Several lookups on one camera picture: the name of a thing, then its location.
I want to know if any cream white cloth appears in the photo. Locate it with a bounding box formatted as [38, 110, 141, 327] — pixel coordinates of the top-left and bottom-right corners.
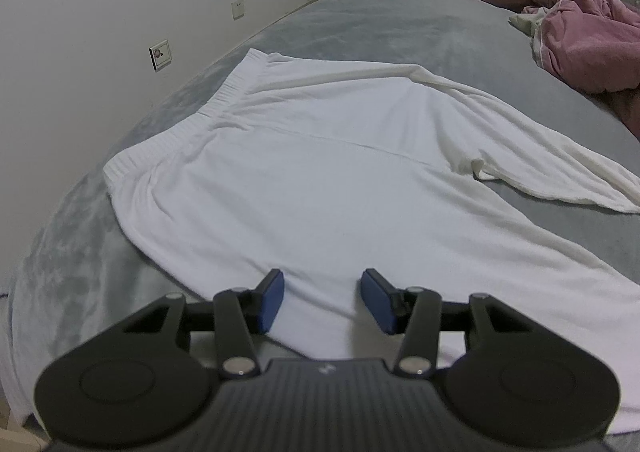
[509, 2, 566, 67]

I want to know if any wall socket with round mark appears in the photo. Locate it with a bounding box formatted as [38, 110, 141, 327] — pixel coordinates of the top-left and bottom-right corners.
[149, 39, 173, 72]

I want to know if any pink quilt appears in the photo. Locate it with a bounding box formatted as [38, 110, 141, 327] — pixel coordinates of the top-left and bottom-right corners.
[456, 0, 640, 133]

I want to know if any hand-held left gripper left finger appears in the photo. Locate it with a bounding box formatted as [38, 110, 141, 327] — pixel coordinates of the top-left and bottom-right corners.
[120, 268, 286, 379]

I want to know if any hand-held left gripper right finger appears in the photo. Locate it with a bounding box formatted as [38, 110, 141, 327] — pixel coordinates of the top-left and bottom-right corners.
[360, 268, 531, 379]

